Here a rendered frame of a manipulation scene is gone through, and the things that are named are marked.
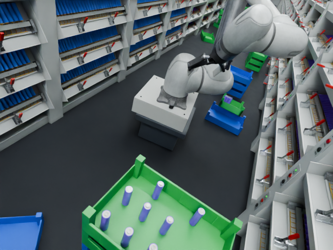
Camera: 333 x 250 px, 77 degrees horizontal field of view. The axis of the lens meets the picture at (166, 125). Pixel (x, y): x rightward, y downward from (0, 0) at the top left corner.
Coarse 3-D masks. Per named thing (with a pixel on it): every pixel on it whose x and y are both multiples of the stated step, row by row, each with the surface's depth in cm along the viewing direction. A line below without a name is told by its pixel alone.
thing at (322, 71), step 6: (324, 54) 110; (330, 54) 109; (324, 60) 111; (330, 60) 110; (330, 66) 106; (324, 72) 102; (324, 78) 100; (330, 78) 94; (324, 84) 98; (330, 84) 89; (330, 90) 88; (330, 96) 86
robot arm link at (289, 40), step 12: (252, 0) 79; (264, 0) 77; (276, 12) 75; (276, 24) 68; (288, 24) 69; (276, 36) 67; (288, 36) 68; (300, 36) 69; (276, 48) 70; (288, 48) 70; (300, 48) 71
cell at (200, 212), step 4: (200, 208) 50; (196, 212) 50; (200, 212) 49; (204, 212) 49; (192, 216) 52; (196, 216) 50; (200, 216) 49; (192, 220) 52; (196, 220) 51; (192, 224) 52
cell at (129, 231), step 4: (128, 228) 43; (132, 228) 43; (124, 232) 42; (128, 232) 42; (132, 232) 42; (124, 236) 42; (128, 236) 42; (124, 240) 43; (128, 240) 43; (124, 244) 44; (128, 244) 45
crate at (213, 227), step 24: (144, 168) 57; (120, 192) 55; (144, 192) 56; (168, 192) 57; (96, 216) 49; (120, 216) 50; (216, 216) 52; (96, 240) 45; (120, 240) 46; (144, 240) 48; (168, 240) 49; (192, 240) 50; (216, 240) 52
